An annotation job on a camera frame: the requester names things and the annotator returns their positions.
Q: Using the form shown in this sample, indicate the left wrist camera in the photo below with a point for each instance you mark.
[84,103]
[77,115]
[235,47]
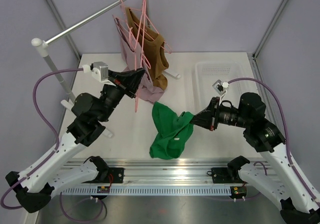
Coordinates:
[98,70]

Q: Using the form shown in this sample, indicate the brown tank top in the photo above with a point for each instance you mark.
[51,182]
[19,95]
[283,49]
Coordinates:
[152,48]

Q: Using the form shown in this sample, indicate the black mounting plate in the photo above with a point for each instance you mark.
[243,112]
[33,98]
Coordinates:
[224,175]
[112,175]

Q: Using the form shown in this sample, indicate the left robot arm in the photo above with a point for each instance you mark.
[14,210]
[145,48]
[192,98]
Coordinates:
[35,186]

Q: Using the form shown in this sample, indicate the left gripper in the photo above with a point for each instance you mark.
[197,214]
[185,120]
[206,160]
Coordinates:
[127,78]

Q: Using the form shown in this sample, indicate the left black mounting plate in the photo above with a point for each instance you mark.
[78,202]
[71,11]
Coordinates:
[112,175]

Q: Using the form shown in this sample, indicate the pink hanger of mauve top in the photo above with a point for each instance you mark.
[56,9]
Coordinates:
[131,50]

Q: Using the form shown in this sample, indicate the clothes rack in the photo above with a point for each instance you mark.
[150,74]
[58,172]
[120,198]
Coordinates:
[42,48]

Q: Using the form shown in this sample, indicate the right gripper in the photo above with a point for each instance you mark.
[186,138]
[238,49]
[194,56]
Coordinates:
[207,118]

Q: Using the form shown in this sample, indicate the white slotted cable duct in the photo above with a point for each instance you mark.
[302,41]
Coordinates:
[118,190]

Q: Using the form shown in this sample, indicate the pink hanger of brown top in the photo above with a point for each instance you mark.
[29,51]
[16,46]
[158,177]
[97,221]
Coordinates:
[146,21]

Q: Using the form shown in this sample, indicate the frame post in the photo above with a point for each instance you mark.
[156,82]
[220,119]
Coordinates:
[61,25]
[271,26]

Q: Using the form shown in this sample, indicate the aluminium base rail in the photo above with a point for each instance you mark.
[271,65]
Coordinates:
[185,171]

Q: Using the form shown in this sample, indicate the right frame post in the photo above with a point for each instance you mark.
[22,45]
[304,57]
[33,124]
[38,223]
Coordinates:
[271,26]

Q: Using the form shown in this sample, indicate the mauve tank top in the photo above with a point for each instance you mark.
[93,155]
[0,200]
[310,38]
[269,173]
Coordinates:
[147,91]

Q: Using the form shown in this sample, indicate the green tank top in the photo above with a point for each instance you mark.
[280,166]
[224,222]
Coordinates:
[173,131]

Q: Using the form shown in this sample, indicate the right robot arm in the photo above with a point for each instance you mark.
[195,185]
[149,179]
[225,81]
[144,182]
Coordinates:
[288,195]

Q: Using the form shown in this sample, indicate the left frame post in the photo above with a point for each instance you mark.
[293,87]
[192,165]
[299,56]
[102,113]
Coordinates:
[61,25]

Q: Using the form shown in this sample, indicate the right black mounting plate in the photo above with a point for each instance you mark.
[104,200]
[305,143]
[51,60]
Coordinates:
[224,175]

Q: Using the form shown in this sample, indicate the white plastic basket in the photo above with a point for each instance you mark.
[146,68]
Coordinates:
[208,73]

